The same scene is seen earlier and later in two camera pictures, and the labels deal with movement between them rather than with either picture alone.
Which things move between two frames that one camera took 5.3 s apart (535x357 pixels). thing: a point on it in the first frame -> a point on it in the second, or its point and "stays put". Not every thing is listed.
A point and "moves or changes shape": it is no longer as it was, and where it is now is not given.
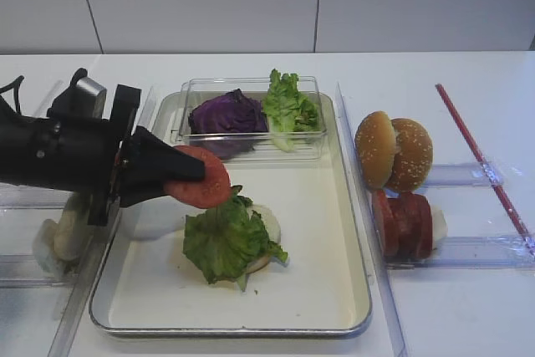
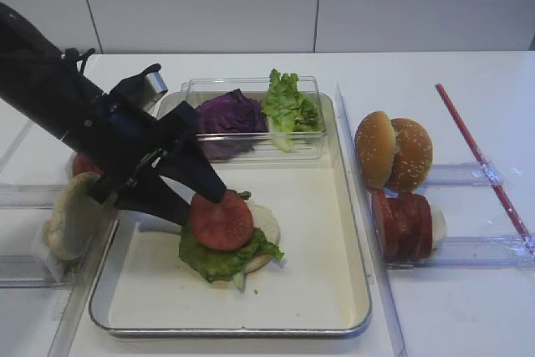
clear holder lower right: (473, 252) stays put
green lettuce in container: (290, 109) stays put
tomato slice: (212, 191) moves or changes shape
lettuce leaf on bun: (226, 242) stays put
